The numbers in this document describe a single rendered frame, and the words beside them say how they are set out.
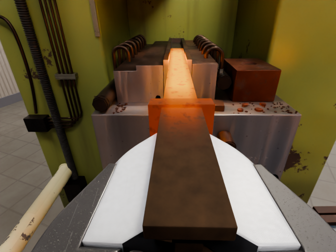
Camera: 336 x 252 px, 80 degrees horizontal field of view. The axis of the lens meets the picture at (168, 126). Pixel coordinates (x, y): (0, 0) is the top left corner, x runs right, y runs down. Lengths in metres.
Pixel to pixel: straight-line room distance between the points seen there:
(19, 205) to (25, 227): 1.09
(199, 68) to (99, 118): 0.21
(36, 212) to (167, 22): 0.75
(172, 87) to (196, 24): 0.69
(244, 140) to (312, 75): 0.31
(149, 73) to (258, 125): 0.22
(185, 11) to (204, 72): 0.49
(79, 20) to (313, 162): 0.79
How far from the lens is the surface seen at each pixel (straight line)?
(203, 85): 0.41
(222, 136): 0.37
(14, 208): 1.72
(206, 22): 0.88
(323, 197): 1.76
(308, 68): 0.64
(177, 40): 0.79
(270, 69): 0.44
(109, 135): 0.41
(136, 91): 0.42
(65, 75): 0.60
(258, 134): 0.41
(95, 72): 0.58
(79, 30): 0.58
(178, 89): 0.19
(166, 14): 0.87
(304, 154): 0.77
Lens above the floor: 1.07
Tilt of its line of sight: 29 degrees down
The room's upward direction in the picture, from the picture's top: 1 degrees counter-clockwise
